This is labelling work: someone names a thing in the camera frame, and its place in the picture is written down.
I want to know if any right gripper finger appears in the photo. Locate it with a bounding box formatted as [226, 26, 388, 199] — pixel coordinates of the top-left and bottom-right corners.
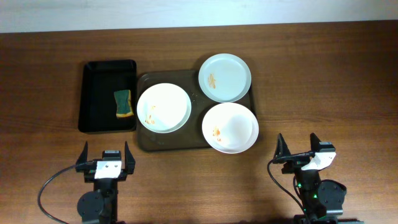
[274, 133, 291, 159]
[310, 133, 321, 152]

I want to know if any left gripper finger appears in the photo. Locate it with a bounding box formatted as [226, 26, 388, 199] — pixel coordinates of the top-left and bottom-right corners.
[124, 141, 136, 174]
[76, 142, 88, 165]

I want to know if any white plate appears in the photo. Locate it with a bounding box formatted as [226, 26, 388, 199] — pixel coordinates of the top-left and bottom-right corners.
[198, 54, 252, 103]
[201, 103, 259, 154]
[137, 83, 192, 134]

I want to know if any green yellow sponge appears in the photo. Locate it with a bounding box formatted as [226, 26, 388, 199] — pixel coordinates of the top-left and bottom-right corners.
[114, 90, 134, 118]

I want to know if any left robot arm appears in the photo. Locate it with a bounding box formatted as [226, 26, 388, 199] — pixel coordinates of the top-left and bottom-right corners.
[75, 143, 136, 224]

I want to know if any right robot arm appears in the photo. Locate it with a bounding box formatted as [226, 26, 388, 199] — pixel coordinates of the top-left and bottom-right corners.
[267, 133, 361, 224]

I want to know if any brown serving tray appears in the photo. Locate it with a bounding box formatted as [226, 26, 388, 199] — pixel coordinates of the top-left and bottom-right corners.
[136, 69, 258, 153]

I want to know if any black plastic tray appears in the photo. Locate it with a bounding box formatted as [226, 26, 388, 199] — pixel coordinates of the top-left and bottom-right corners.
[78, 59, 137, 134]

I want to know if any white plate top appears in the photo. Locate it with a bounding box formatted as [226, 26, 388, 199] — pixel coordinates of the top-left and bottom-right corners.
[198, 54, 252, 103]

